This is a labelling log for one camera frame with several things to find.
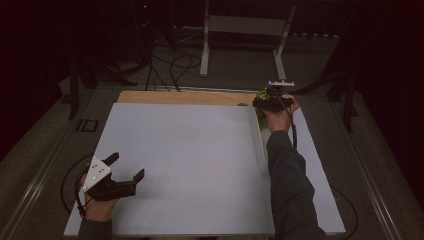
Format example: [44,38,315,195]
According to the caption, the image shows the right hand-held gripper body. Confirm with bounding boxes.
[252,79,295,113]

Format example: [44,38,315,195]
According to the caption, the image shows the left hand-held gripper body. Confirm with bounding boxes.
[81,155,138,202]

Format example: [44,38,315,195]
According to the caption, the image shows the green cartoon phone case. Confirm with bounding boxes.
[253,88,272,130]

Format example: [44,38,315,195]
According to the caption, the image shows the person's right hand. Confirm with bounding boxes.
[262,94,300,134]

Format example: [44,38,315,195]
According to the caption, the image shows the person's left hand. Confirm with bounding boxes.
[79,172,119,222]

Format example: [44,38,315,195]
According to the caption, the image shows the white table mat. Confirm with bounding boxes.
[63,102,347,237]

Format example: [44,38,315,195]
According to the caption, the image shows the black tripod stand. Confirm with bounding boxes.
[67,49,138,121]
[289,43,360,134]

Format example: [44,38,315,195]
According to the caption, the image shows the white metal stand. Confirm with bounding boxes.
[199,0,298,83]

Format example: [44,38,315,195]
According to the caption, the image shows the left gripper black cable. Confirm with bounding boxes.
[59,152,96,221]

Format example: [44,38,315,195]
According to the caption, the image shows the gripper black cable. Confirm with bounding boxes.
[282,99,359,240]
[59,152,96,221]

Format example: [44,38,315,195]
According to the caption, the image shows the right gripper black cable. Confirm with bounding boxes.
[282,99,359,240]

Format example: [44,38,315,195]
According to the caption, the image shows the metal floor rail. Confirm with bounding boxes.
[329,99,403,240]
[0,128,74,240]

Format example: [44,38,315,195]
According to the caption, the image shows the black floor cables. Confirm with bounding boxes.
[144,52,203,93]

